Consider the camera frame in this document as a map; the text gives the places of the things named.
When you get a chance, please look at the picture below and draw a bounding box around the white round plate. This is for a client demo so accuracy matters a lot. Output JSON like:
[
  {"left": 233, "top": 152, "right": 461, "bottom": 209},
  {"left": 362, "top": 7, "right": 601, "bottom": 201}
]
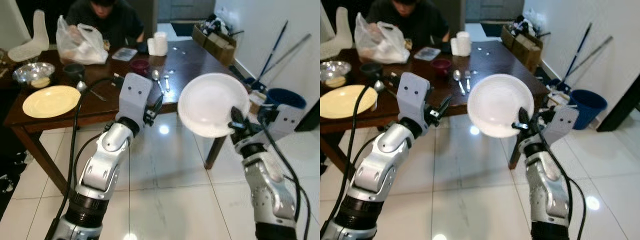
[
  {"left": 177, "top": 73, "right": 251, "bottom": 139},
  {"left": 467, "top": 73, "right": 535, "bottom": 139}
]

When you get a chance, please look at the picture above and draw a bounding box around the dark brown wooden table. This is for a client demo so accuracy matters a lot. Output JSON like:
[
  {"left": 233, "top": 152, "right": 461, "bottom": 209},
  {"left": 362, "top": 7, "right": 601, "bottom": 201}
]
[
  {"left": 3, "top": 40, "right": 252, "bottom": 197},
  {"left": 320, "top": 40, "right": 551, "bottom": 175}
]

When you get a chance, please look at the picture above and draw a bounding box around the maroon bowl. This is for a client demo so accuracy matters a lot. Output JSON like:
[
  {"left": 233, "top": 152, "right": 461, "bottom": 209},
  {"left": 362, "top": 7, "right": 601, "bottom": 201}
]
[
  {"left": 431, "top": 58, "right": 453, "bottom": 77},
  {"left": 130, "top": 59, "right": 151, "bottom": 76}
]

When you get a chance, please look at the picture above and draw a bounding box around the blue plastic bucket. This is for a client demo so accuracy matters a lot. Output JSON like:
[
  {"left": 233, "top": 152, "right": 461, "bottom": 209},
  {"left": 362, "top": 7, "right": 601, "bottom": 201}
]
[
  {"left": 569, "top": 89, "right": 609, "bottom": 131},
  {"left": 264, "top": 88, "right": 307, "bottom": 132}
]

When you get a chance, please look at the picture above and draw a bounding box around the tall white cup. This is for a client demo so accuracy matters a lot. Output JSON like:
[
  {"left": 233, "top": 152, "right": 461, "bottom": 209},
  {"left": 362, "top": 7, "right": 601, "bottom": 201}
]
[
  {"left": 457, "top": 31, "right": 473, "bottom": 57},
  {"left": 154, "top": 32, "right": 169, "bottom": 57}
]

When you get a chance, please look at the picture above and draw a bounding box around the cardboard box with clutter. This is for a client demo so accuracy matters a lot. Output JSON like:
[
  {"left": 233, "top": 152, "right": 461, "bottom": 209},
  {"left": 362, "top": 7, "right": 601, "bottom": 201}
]
[
  {"left": 192, "top": 14, "right": 246, "bottom": 67},
  {"left": 500, "top": 14, "right": 552, "bottom": 74}
]

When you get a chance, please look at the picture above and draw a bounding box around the dark grey bowl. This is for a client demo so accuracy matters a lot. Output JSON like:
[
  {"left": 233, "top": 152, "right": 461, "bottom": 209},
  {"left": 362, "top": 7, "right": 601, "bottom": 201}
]
[
  {"left": 360, "top": 62, "right": 384, "bottom": 82},
  {"left": 63, "top": 63, "right": 86, "bottom": 84}
]

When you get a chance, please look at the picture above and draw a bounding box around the pale yellow round plate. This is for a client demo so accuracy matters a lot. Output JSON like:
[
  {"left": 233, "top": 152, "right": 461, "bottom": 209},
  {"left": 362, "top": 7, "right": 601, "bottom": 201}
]
[
  {"left": 22, "top": 85, "right": 82, "bottom": 119},
  {"left": 320, "top": 84, "right": 379, "bottom": 120}
]

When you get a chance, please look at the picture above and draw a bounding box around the white plastic bag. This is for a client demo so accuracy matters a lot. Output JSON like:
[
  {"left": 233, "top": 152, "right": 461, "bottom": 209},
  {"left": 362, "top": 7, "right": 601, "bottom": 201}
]
[
  {"left": 354, "top": 12, "right": 411, "bottom": 65},
  {"left": 56, "top": 15, "right": 110, "bottom": 66}
]

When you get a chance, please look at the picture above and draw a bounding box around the person in dark shirt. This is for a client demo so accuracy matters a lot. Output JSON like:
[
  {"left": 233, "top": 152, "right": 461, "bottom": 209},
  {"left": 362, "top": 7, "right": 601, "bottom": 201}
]
[
  {"left": 65, "top": 0, "right": 146, "bottom": 52},
  {"left": 367, "top": 0, "right": 451, "bottom": 52}
]

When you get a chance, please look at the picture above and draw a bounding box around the silver metal bowl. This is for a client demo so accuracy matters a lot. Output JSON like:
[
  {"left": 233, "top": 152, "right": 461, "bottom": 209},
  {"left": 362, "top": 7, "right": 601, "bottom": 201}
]
[
  {"left": 320, "top": 60, "right": 352, "bottom": 89},
  {"left": 12, "top": 62, "right": 56, "bottom": 89}
]

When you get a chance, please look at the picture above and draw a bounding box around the white plastic chair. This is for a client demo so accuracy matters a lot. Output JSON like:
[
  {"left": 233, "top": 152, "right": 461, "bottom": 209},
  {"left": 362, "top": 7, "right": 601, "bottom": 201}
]
[
  {"left": 7, "top": 9, "right": 50, "bottom": 63},
  {"left": 320, "top": 6, "right": 354, "bottom": 60}
]

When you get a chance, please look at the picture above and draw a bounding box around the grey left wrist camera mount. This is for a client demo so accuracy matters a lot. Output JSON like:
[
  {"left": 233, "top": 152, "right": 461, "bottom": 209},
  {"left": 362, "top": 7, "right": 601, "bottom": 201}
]
[
  {"left": 117, "top": 72, "right": 154, "bottom": 127},
  {"left": 397, "top": 71, "right": 432, "bottom": 127}
]

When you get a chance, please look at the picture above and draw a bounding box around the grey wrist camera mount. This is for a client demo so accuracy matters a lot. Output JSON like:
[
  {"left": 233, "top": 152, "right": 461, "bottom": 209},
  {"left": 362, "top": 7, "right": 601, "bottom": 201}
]
[
  {"left": 117, "top": 72, "right": 154, "bottom": 127},
  {"left": 397, "top": 71, "right": 432, "bottom": 127},
  {"left": 536, "top": 104, "right": 580, "bottom": 147},
  {"left": 259, "top": 103, "right": 307, "bottom": 142}
]

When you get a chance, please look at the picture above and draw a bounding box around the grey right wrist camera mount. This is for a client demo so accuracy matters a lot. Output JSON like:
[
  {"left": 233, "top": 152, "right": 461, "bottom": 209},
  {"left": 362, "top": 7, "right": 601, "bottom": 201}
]
[
  {"left": 536, "top": 104, "right": 580, "bottom": 147},
  {"left": 259, "top": 103, "right": 307, "bottom": 142}
]

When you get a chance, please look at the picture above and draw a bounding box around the blue mop handle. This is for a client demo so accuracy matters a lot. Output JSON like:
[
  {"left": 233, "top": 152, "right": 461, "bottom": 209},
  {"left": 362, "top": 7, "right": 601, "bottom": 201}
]
[
  {"left": 256, "top": 20, "right": 290, "bottom": 85},
  {"left": 559, "top": 22, "right": 593, "bottom": 87}
]

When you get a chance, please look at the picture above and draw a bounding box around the grey broom handle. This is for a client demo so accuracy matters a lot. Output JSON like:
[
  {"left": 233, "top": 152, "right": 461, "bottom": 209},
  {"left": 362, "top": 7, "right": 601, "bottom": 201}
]
[
  {"left": 565, "top": 35, "right": 614, "bottom": 80},
  {"left": 264, "top": 33, "right": 312, "bottom": 77}
]

